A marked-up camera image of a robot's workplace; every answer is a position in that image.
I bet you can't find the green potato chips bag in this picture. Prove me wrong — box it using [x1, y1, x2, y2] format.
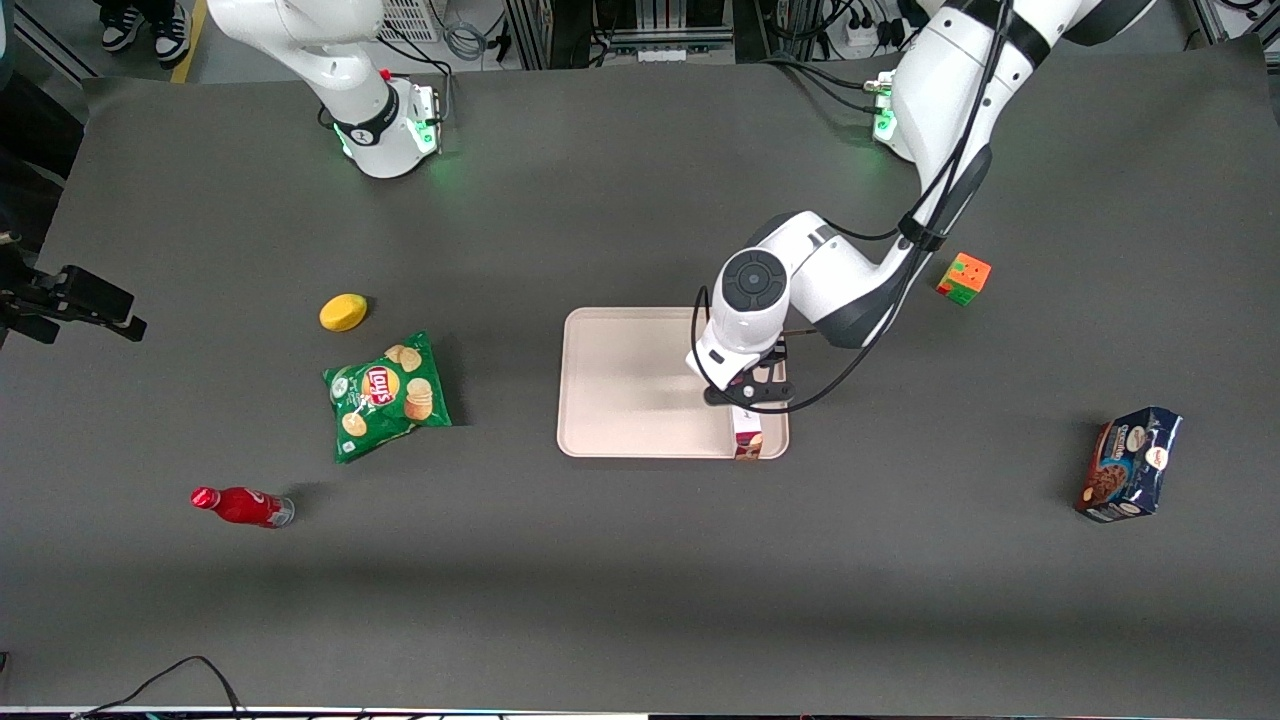
[322, 331, 453, 464]

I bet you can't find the yellow lemon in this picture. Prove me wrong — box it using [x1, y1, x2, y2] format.
[319, 293, 369, 332]

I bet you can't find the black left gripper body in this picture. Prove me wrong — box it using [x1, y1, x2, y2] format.
[733, 340, 791, 389]

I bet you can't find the white mesh basket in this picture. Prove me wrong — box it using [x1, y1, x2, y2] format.
[378, 0, 443, 44]

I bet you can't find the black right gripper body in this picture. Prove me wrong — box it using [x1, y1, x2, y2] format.
[0, 235, 65, 347]

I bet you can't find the blue chocolate cookie bag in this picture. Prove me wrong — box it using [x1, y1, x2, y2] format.
[1077, 406, 1184, 524]

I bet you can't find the beige plastic tray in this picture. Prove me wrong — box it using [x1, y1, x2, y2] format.
[557, 307, 790, 460]

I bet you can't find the black white sneaker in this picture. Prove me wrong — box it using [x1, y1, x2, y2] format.
[150, 4, 192, 67]
[99, 4, 147, 54]

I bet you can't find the grey coiled cable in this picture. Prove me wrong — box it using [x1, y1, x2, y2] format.
[443, 18, 493, 63]

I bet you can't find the black cable at table edge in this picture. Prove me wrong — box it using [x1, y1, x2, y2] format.
[72, 655, 248, 720]

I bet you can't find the orange green puzzle cube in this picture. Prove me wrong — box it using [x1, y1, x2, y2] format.
[936, 252, 993, 306]

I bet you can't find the red cookie box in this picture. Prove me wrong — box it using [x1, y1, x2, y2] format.
[732, 403, 765, 461]

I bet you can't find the red cola bottle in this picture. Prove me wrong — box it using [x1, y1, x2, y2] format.
[190, 486, 296, 529]

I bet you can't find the black base cable bundle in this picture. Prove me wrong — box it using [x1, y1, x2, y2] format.
[762, 55, 896, 118]

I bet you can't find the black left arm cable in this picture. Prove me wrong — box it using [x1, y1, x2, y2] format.
[692, 0, 1013, 414]

